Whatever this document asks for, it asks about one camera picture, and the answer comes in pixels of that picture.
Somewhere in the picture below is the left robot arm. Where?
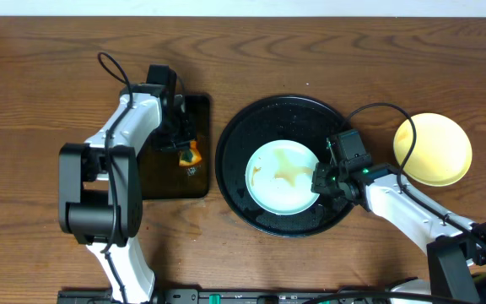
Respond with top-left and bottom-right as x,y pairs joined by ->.
58,83 -> 202,303

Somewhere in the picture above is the pale blue plate front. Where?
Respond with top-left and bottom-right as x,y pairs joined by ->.
245,140 -> 319,215

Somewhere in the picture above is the black round tray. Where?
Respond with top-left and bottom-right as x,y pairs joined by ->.
215,95 -> 353,237

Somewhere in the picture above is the black rectangular tray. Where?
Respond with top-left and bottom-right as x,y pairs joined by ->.
138,95 -> 211,199

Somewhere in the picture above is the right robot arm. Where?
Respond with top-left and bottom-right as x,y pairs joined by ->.
311,163 -> 486,303

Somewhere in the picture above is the yellow plate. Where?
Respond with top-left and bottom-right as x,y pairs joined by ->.
393,113 -> 473,187

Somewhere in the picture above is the green and yellow sponge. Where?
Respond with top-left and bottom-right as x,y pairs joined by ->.
179,140 -> 202,167

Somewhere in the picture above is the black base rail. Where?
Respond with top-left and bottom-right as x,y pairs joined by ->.
56,287 -> 396,304

